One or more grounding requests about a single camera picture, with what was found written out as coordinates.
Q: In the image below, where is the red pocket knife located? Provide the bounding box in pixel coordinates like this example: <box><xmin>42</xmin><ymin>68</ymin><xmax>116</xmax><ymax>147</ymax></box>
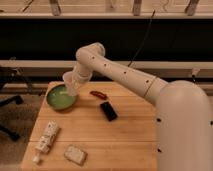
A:
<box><xmin>90</xmin><ymin>91</ymin><xmax>107</xmax><ymax>100</ymax></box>

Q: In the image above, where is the green ceramic bowl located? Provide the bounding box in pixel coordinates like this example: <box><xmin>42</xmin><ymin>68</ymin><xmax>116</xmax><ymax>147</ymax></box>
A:
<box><xmin>46</xmin><ymin>84</ymin><xmax>77</xmax><ymax>110</ymax></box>

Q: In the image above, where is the white wall rail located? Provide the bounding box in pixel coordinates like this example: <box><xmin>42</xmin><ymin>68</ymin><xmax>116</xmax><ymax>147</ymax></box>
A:
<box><xmin>0</xmin><ymin>60</ymin><xmax>213</xmax><ymax>78</ymax></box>

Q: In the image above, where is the black smartphone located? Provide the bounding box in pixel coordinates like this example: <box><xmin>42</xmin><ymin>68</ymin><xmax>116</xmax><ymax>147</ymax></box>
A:
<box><xmin>100</xmin><ymin>102</ymin><xmax>118</xmax><ymax>121</ymax></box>

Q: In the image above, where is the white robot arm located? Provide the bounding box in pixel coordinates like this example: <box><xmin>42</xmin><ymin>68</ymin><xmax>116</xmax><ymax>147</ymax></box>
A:
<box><xmin>68</xmin><ymin>43</ymin><xmax>213</xmax><ymax>171</ymax></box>

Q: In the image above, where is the black office chair base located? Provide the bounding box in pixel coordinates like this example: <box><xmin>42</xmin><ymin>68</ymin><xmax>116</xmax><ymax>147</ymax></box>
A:
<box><xmin>0</xmin><ymin>64</ymin><xmax>35</xmax><ymax>142</ymax></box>

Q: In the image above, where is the white ceramic cup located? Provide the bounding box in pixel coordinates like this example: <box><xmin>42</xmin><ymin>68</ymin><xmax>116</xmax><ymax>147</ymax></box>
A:
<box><xmin>62</xmin><ymin>71</ymin><xmax>77</xmax><ymax>96</ymax></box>

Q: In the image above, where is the black hanging cable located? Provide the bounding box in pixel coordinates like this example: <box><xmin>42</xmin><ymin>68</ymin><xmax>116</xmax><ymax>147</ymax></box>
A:
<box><xmin>128</xmin><ymin>10</ymin><xmax>157</xmax><ymax>68</ymax></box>

